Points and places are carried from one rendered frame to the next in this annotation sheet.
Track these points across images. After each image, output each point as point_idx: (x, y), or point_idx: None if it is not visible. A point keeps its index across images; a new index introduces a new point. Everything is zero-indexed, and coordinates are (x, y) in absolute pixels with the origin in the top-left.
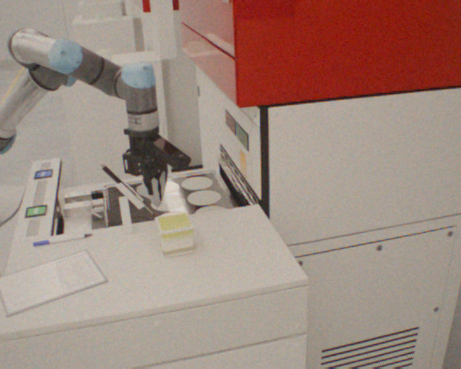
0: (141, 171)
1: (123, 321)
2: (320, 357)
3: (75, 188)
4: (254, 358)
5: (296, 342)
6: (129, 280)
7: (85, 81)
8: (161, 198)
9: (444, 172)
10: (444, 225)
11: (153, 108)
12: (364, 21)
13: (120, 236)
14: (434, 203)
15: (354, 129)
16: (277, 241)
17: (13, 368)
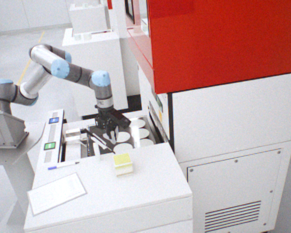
0: (105, 127)
1: (94, 217)
2: (204, 216)
3: (72, 123)
4: (164, 232)
5: (186, 223)
6: (98, 192)
7: (72, 81)
8: (116, 140)
9: (275, 120)
10: (275, 148)
11: (109, 95)
12: (227, 42)
13: (94, 163)
14: (268, 137)
15: (220, 101)
16: (177, 167)
17: None
